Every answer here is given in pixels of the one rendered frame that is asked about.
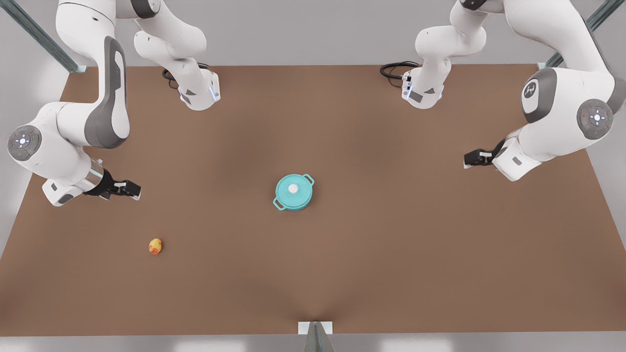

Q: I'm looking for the silver frame post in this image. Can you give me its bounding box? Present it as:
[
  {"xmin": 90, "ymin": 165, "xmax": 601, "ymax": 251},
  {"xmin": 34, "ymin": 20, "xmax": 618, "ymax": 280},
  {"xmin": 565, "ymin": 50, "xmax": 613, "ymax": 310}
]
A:
[
  {"xmin": 537, "ymin": 0, "xmax": 626, "ymax": 70},
  {"xmin": 0, "ymin": 0, "xmax": 88, "ymax": 74},
  {"xmin": 298, "ymin": 321, "xmax": 335, "ymax": 352}
]

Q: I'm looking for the black cable loop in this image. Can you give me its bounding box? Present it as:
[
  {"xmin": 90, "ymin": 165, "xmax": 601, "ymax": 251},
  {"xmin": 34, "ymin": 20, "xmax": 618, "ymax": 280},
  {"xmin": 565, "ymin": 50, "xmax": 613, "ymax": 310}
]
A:
[
  {"xmin": 380, "ymin": 61, "xmax": 422, "ymax": 89},
  {"xmin": 162, "ymin": 62, "xmax": 211, "ymax": 91}
]

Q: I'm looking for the teal pot with handles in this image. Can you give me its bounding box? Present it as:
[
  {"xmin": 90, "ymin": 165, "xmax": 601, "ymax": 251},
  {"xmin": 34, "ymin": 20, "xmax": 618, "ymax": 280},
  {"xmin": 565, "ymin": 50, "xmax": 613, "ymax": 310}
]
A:
[{"xmin": 272, "ymin": 174, "xmax": 315, "ymax": 212}]

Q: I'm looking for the teal lid with white knob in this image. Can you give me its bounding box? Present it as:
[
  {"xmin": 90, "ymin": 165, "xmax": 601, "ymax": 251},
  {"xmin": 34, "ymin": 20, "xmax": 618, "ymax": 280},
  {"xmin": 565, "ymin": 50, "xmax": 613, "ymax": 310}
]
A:
[{"xmin": 275, "ymin": 175, "xmax": 312, "ymax": 206}]

